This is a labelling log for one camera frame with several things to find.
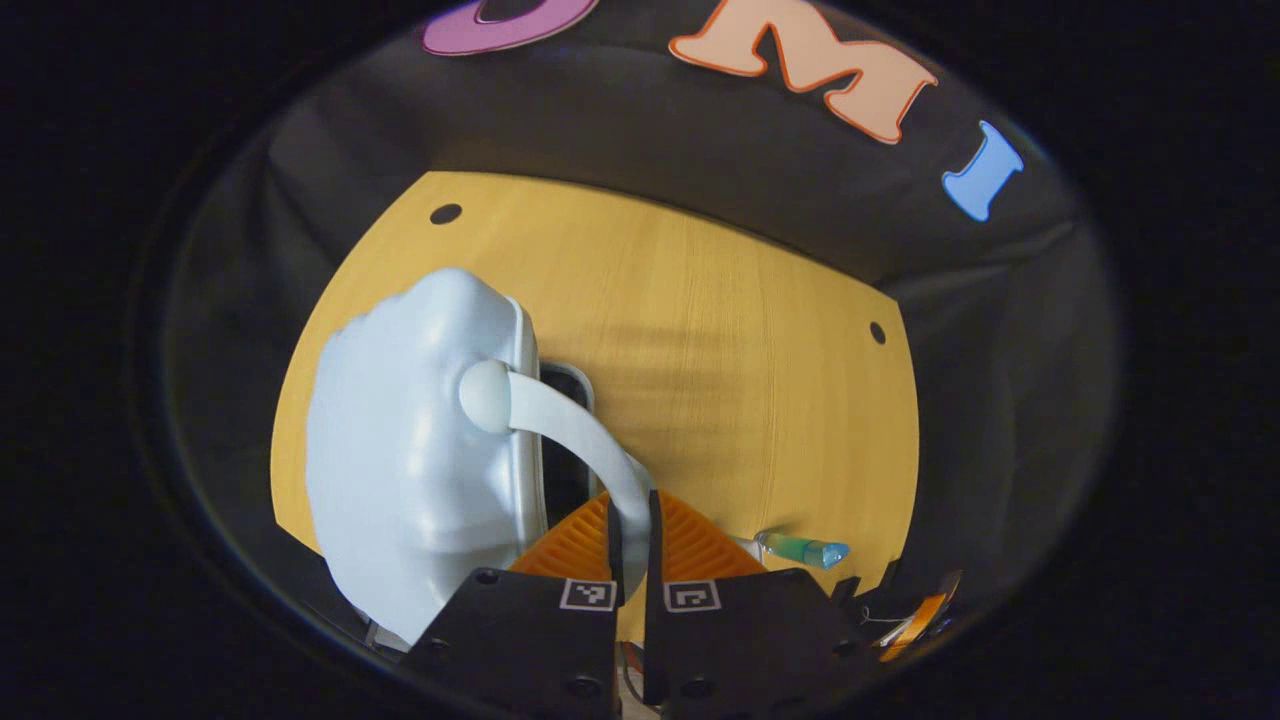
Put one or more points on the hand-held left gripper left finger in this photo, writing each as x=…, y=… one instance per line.
x=613, y=550

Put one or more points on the blue skincare bottle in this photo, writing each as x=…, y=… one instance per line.
x=805, y=549

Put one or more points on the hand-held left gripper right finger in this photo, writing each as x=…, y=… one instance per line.
x=652, y=550

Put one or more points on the light blue suitcase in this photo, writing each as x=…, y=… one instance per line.
x=400, y=450

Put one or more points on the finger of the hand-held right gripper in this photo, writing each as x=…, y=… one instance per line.
x=925, y=615

